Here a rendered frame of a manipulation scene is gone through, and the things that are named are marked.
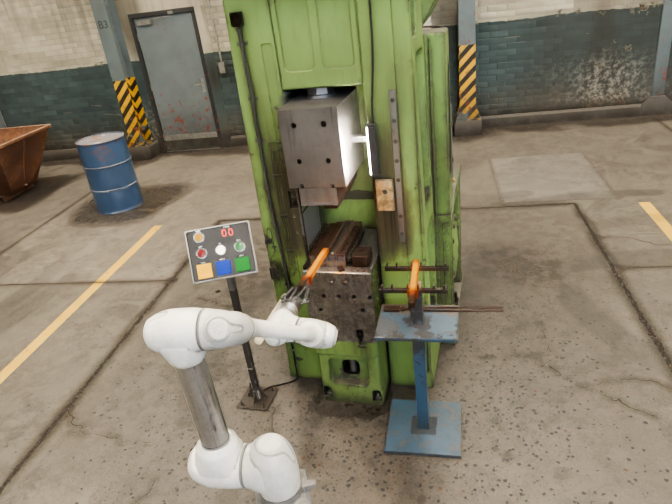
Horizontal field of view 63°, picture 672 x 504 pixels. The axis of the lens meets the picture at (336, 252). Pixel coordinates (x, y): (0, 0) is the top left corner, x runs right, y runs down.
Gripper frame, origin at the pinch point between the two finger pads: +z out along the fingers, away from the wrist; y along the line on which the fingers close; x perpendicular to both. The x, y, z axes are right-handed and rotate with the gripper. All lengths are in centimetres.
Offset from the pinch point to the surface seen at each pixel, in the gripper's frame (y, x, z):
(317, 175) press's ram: -1, 36, 44
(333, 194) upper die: 6, 26, 44
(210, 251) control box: -60, 2, 26
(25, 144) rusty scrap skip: -546, -39, 407
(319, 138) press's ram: 2, 55, 45
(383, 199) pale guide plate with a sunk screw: 28, 18, 56
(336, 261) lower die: 2.6, -12.0, 43.9
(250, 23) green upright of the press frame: -29, 108, 59
